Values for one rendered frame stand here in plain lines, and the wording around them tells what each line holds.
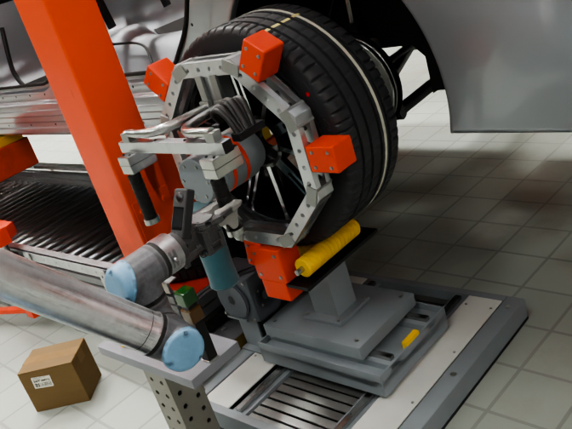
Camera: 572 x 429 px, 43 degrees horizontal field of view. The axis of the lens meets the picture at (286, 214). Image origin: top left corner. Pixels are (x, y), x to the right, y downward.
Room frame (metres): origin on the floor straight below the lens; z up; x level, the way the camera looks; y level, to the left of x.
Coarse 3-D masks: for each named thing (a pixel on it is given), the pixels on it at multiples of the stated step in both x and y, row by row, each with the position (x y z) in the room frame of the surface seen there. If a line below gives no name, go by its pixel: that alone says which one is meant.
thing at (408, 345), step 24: (408, 312) 1.92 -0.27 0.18; (432, 312) 1.93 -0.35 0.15; (264, 336) 2.07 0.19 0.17; (408, 336) 1.80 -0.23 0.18; (432, 336) 1.85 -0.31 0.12; (264, 360) 2.05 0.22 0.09; (288, 360) 1.96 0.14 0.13; (312, 360) 1.87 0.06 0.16; (336, 360) 1.85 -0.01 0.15; (360, 360) 1.79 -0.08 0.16; (384, 360) 1.74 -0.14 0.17; (408, 360) 1.76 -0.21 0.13; (360, 384) 1.74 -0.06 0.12; (384, 384) 1.68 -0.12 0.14
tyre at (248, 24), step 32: (224, 32) 1.91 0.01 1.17; (288, 32) 1.84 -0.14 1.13; (320, 32) 1.86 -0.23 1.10; (288, 64) 1.76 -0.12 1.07; (320, 64) 1.77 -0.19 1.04; (352, 64) 1.81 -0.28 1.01; (320, 96) 1.71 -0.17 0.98; (352, 96) 1.75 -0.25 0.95; (384, 96) 1.81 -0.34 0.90; (320, 128) 1.73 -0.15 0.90; (352, 128) 1.71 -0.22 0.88; (384, 160) 1.79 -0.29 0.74; (352, 192) 1.71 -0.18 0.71; (320, 224) 1.80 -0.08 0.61
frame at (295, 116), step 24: (192, 72) 1.91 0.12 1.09; (216, 72) 1.84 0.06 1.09; (240, 72) 1.77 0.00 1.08; (168, 96) 2.01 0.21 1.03; (264, 96) 1.73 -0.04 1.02; (288, 96) 1.73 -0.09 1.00; (168, 120) 2.04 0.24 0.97; (288, 120) 1.68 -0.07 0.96; (312, 120) 1.71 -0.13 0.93; (312, 192) 1.68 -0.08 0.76; (240, 216) 1.98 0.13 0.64; (312, 216) 1.76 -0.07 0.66; (240, 240) 1.94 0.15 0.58; (264, 240) 1.86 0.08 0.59; (288, 240) 1.79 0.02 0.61
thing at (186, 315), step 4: (192, 308) 1.57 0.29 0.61; (196, 308) 1.57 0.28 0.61; (200, 308) 1.58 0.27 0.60; (184, 312) 1.57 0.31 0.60; (188, 312) 1.56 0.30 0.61; (192, 312) 1.56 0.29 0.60; (196, 312) 1.57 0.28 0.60; (200, 312) 1.57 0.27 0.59; (184, 316) 1.58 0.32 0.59; (188, 316) 1.56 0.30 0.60; (192, 316) 1.56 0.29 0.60; (196, 316) 1.56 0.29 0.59; (200, 316) 1.57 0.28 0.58; (188, 320) 1.57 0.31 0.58; (192, 320) 1.56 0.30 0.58; (196, 320) 1.56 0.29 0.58
